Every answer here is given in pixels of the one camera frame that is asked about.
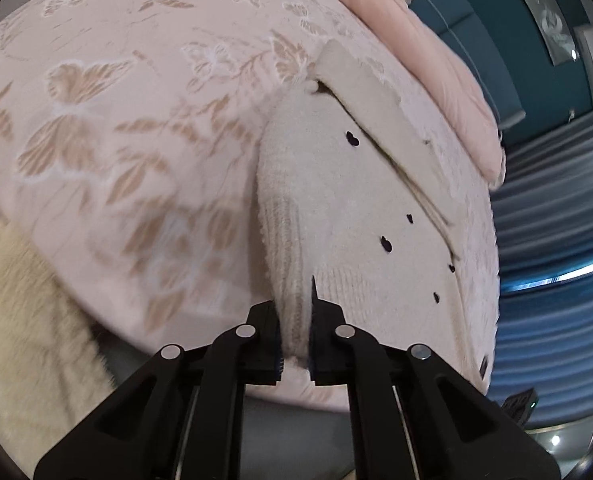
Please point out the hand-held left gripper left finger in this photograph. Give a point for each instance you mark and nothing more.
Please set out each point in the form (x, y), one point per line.
(262, 345)

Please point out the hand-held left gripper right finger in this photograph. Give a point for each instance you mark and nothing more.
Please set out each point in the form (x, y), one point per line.
(327, 350)

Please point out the cream knit cardigan sweater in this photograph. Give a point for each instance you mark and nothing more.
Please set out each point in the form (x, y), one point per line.
(351, 210)

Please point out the small black device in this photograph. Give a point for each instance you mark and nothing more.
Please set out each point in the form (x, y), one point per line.
(521, 402)

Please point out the cream fluffy cloth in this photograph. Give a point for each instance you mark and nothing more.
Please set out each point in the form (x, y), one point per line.
(26, 335)

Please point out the blue-grey curtain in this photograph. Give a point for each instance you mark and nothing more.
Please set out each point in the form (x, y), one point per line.
(551, 200)

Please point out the pink butterfly print blanket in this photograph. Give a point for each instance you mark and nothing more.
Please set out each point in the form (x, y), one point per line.
(126, 110)

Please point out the pink duvet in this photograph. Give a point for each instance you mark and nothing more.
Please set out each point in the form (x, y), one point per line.
(426, 60)

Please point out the blue upholstered headboard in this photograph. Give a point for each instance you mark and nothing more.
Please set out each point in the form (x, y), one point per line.
(476, 60)

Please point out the silver wall decoration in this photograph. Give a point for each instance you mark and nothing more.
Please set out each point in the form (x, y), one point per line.
(551, 20)

